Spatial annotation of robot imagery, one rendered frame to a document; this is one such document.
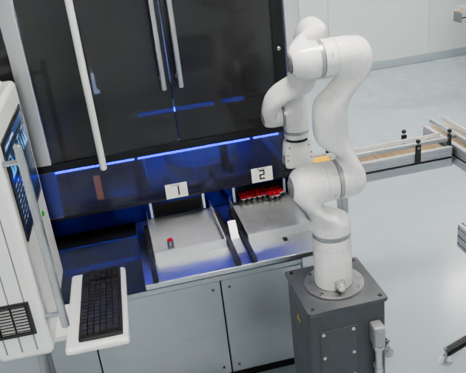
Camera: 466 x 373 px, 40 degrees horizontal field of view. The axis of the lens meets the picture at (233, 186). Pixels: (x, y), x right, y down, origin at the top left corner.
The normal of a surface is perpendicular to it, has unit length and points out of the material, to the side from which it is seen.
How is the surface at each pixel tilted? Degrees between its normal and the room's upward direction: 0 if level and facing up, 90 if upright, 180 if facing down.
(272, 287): 90
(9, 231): 90
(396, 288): 0
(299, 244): 0
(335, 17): 90
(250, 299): 90
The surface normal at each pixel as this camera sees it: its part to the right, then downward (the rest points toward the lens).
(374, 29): 0.22, 0.39
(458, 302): -0.11, -0.90
